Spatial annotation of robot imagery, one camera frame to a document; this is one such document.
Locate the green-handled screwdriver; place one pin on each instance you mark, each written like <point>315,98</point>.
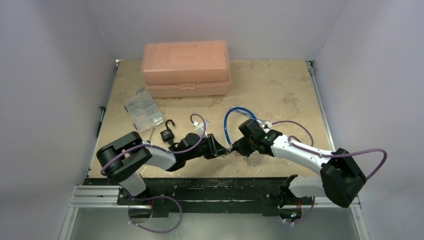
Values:
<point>151,135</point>

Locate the black padlock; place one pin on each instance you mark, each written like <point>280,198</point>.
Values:
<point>167,135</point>

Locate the clear plastic parts box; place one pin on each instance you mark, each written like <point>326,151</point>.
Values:
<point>144,112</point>

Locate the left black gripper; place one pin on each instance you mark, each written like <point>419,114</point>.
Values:
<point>214,149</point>

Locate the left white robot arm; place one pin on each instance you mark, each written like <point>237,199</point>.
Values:
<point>121,158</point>

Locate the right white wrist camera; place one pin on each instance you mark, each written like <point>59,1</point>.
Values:
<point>267,125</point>

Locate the orange plastic toolbox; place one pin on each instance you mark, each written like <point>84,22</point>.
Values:
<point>186,69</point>

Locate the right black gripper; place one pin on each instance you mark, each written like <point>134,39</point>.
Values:
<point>238,146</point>

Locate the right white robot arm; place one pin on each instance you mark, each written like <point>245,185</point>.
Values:
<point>338,176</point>

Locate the silver open-end wrench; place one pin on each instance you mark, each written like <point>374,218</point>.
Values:
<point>261,121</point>

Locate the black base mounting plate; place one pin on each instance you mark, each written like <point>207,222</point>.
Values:
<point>217,195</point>

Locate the black tool beside table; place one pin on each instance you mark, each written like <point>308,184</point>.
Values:
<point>101,118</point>

